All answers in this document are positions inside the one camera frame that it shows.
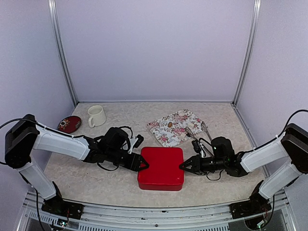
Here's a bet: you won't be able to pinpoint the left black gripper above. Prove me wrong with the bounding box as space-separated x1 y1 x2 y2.
106 148 149 172

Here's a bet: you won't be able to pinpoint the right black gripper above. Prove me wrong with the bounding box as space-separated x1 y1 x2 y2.
180 154 227 176

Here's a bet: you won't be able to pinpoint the red tin lid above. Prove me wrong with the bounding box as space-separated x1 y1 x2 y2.
137 147 184 191

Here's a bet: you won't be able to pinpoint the steel serving tongs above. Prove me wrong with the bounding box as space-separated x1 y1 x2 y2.
185 121 212 141

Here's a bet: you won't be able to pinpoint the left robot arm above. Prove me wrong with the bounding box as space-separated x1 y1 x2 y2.
1 114 150 214

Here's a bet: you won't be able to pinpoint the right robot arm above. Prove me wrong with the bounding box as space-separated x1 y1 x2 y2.
179 122 308 214

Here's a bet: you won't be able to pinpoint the floral tray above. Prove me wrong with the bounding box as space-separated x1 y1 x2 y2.
147 109 202 147

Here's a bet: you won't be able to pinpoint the cream ribbed mug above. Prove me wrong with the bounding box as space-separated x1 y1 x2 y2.
88 105 106 128

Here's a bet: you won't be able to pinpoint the dark red patterned coaster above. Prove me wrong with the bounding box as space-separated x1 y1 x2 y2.
57 115 82 134

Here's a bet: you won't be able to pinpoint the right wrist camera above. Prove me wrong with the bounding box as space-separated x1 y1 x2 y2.
192 140 206 158

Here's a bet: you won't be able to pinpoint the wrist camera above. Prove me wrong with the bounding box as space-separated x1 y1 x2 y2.
192 140 206 158
128 134 144 154

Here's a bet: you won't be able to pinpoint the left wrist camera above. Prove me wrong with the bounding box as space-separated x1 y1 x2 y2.
128 134 144 154

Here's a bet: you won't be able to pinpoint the front aluminium rail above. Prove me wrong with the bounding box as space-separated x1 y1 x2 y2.
13 191 299 231

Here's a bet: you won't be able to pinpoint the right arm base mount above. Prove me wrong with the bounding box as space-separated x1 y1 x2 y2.
229 201 272 219

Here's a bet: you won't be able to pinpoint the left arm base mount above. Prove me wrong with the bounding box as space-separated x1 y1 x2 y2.
41 201 84 220

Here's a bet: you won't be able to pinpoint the right aluminium frame post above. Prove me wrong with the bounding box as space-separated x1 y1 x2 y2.
232 0 262 107

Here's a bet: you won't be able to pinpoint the aluminium frame post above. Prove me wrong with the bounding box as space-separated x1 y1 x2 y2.
48 0 79 107
232 0 262 107

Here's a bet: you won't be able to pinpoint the left aluminium frame post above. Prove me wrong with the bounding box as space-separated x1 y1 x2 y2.
48 0 79 107

